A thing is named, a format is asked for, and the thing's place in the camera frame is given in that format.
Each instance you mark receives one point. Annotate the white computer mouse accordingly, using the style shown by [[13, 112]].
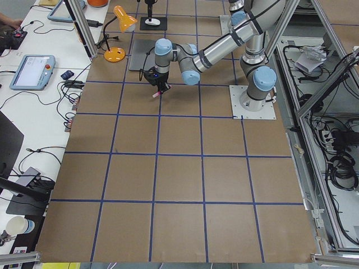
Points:
[[152, 22]]

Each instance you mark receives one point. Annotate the orange cylindrical bin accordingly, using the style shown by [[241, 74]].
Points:
[[97, 3]]

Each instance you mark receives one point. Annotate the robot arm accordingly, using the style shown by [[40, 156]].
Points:
[[251, 22], [150, 4]]

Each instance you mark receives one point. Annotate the blue teach pendant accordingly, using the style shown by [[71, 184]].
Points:
[[33, 73], [60, 13]]

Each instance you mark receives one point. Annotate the black power adapter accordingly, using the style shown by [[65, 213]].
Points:
[[93, 23]]

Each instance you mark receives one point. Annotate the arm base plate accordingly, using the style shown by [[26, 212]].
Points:
[[243, 107]]

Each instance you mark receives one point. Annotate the dark blue pouch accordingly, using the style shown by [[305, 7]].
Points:
[[66, 75]]

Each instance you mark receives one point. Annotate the pink highlighter pen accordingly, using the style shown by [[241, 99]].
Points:
[[156, 94]]

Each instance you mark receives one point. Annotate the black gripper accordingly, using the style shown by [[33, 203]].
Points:
[[160, 80]]

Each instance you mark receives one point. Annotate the white paper cup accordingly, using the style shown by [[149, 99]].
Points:
[[19, 225]]

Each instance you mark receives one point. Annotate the silver laptop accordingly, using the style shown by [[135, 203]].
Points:
[[139, 50]]

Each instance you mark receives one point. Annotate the black mousepad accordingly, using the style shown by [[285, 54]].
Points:
[[161, 27]]

